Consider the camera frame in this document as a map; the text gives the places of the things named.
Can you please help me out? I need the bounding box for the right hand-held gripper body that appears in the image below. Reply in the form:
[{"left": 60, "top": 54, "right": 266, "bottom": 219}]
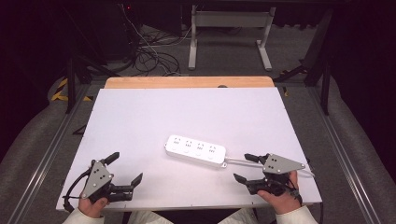
[{"left": 245, "top": 152, "right": 306, "bottom": 197}]

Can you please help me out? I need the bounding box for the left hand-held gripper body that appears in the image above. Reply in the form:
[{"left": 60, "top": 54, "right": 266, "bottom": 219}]
[{"left": 81, "top": 159, "right": 134, "bottom": 203}]

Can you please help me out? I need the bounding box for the white power strip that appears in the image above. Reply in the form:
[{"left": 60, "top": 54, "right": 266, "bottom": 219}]
[{"left": 163, "top": 134, "right": 228, "bottom": 169}]

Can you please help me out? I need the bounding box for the person's left hand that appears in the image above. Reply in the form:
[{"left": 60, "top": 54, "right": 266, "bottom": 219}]
[{"left": 78, "top": 194, "right": 110, "bottom": 218}]

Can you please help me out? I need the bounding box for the person's right hand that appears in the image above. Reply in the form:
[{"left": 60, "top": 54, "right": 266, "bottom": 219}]
[{"left": 257, "top": 170, "right": 303, "bottom": 216}]

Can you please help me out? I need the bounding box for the person's right leg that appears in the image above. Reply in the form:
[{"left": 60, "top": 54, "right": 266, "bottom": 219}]
[{"left": 218, "top": 208, "right": 260, "bottom": 224}]

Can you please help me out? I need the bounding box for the person's leg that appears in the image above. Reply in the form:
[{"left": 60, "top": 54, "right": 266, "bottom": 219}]
[
  {"left": 127, "top": 210, "right": 174, "bottom": 224},
  {"left": 218, "top": 208, "right": 260, "bottom": 224}
]

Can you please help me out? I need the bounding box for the person's left leg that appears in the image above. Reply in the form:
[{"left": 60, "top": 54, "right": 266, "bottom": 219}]
[{"left": 127, "top": 210, "right": 174, "bottom": 224}]

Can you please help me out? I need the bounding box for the white board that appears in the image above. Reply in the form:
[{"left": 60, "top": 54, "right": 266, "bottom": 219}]
[{"left": 55, "top": 87, "right": 323, "bottom": 213}]

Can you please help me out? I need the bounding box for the yellow black floor tape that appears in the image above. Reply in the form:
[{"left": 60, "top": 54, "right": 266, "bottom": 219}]
[{"left": 50, "top": 77, "right": 93, "bottom": 103}]

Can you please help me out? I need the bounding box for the black metal stand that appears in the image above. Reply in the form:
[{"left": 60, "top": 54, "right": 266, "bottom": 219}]
[
  {"left": 274, "top": 8, "right": 334, "bottom": 117},
  {"left": 64, "top": 55, "right": 121, "bottom": 115}
]

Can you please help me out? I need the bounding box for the dark cabinet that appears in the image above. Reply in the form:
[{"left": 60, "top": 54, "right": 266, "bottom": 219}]
[{"left": 92, "top": 3, "right": 142, "bottom": 62}]

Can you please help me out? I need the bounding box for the white power strip cable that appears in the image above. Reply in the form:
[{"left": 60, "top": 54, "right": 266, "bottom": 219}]
[{"left": 224, "top": 156, "right": 316, "bottom": 178}]

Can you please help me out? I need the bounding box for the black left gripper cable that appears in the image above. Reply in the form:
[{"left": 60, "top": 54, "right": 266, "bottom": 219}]
[{"left": 62, "top": 167, "right": 93, "bottom": 214}]

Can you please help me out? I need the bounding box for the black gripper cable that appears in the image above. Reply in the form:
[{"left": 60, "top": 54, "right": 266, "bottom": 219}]
[
  {"left": 288, "top": 178, "right": 325, "bottom": 224},
  {"left": 62, "top": 167, "right": 93, "bottom": 214}
]

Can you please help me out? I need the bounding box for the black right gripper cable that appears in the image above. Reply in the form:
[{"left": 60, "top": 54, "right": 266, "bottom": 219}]
[{"left": 288, "top": 178, "right": 325, "bottom": 224}]

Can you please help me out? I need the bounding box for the aluminium rail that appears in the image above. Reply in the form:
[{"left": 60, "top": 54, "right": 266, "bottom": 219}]
[
  {"left": 6, "top": 83, "right": 92, "bottom": 224},
  {"left": 307, "top": 87, "right": 383, "bottom": 224}
]

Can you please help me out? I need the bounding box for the tangle of floor cables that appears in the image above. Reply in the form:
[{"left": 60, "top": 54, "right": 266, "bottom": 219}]
[{"left": 118, "top": 3, "right": 194, "bottom": 77}]

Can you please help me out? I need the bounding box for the white metal desk frame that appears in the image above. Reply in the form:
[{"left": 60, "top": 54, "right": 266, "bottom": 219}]
[{"left": 188, "top": 4, "right": 276, "bottom": 72}]

